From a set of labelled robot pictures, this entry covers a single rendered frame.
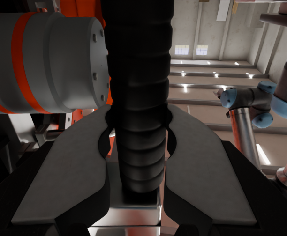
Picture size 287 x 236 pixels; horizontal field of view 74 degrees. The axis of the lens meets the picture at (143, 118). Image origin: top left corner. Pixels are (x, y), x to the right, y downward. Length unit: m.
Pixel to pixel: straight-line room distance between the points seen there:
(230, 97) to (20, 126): 0.71
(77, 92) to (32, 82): 0.05
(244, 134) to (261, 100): 0.17
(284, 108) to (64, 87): 0.53
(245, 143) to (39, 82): 0.73
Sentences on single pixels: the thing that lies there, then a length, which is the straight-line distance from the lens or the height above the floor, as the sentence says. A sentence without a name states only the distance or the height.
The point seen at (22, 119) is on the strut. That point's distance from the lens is 0.39.
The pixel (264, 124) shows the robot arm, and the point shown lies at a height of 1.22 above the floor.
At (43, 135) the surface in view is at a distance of 0.41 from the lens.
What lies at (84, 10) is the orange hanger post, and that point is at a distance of 0.76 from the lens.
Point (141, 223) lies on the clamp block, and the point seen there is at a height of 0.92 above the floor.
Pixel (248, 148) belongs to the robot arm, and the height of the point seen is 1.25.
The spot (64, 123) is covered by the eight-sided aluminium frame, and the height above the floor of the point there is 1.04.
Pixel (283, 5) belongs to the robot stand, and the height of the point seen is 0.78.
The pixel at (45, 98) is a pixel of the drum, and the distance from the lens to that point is 0.27.
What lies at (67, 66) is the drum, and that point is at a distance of 0.24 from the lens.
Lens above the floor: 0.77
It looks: 31 degrees up
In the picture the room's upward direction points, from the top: 179 degrees clockwise
